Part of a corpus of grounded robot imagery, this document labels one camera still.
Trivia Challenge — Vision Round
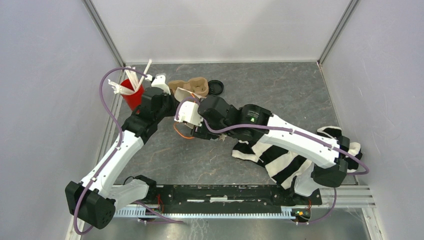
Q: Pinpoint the brown paper bag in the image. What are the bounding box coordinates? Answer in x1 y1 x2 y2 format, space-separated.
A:
173 86 226 143

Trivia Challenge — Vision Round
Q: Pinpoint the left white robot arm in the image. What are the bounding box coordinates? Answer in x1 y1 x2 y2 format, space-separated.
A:
65 87 178 230

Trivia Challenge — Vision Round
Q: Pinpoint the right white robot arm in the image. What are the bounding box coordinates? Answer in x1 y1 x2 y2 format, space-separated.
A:
178 96 357 204

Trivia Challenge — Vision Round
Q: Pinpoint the brown cardboard cup carrier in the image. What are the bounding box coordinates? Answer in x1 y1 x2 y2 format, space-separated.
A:
167 77 209 97

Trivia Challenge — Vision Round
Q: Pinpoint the stack of black lids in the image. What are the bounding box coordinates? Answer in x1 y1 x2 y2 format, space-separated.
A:
208 79 225 96

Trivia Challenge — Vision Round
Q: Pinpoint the red plastic cup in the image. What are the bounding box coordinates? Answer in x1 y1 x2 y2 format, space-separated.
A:
120 78 145 111

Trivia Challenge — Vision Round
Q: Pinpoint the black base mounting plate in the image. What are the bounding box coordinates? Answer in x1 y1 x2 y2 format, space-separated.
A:
141 184 323 214

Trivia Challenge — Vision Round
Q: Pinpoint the white wrapped straws bundle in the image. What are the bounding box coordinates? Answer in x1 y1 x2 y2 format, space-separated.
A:
108 59 153 96

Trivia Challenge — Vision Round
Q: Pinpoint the black white striped cloth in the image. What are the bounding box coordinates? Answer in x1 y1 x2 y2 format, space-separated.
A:
231 126 363 190

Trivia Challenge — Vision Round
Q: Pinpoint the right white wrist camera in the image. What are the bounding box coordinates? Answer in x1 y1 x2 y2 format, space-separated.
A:
174 100 203 128

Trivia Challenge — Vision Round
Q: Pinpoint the aluminium frame rail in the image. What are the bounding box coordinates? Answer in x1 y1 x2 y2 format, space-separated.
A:
64 184 382 240

